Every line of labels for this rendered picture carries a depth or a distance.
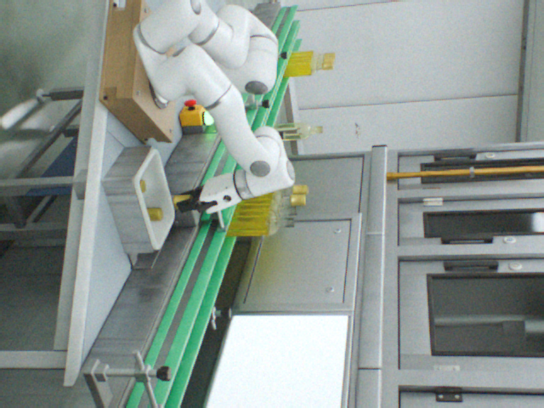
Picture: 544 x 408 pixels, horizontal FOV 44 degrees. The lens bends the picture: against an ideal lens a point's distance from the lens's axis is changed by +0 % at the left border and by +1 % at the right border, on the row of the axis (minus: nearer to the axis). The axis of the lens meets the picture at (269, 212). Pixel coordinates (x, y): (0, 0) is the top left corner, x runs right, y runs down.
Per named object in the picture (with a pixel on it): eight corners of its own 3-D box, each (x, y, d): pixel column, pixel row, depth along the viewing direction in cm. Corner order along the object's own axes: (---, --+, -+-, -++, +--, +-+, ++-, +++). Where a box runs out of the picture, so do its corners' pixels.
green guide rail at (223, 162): (195, 200, 189) (223, 198, 188) (195, 196, 189) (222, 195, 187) (282, 8, 332) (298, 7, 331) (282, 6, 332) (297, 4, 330)
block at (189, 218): (172, 229, 190) (196, 228, 189) (165, 201, 185) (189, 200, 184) (176, 222, 193) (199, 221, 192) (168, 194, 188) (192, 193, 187)
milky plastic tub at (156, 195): (126, 255, 174) (158, 254, 172) (102, 180, 162) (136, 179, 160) (146, 217, 188) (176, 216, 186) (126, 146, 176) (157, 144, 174)
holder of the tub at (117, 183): (130, 270, 177) (158, 269, 175) (100, 180, 162) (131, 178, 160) (150, 232, 191) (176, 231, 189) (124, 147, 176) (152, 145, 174)
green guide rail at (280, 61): (201, 221, 193) (227, 220, 191) (200, 218, 193) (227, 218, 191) (284, 23, 336) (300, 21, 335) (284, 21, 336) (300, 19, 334)
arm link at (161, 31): (184, 32, 165) (140, -3, 155) (226, 1, 158) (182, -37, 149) (186, 73, 158) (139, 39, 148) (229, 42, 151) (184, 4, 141)
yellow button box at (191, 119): (182, 133, 220) (203, 133, 219) (177, 113, 216) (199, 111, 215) (187, 124, 226) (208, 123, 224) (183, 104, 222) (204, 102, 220)
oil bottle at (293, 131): (257, 143, 271) (322, 138, 266) (256, 130, 268) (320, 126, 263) (260, 137, 276) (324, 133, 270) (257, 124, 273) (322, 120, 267)
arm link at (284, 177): (270, 139, 152) (275, 118, 159) (229, 153, 156) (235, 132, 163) (296, 190, 160) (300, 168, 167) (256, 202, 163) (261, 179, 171)
